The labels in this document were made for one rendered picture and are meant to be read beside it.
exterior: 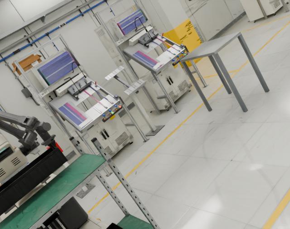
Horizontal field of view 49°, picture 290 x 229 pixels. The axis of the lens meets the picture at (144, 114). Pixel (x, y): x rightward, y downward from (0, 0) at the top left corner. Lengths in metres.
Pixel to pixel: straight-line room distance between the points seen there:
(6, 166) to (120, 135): 2.52
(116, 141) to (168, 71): 1.47
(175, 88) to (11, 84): 2.84
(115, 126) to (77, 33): 2.46
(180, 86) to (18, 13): 3.14
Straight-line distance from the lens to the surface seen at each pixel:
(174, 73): 5.37
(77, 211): 3.00
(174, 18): 7.10
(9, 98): 5.98
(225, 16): 8.93
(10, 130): 2.44
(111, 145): 4.69
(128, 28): 5.23
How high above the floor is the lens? 1.57
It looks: 16 degrees down
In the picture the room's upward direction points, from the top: 33 degrees counter-clockwise
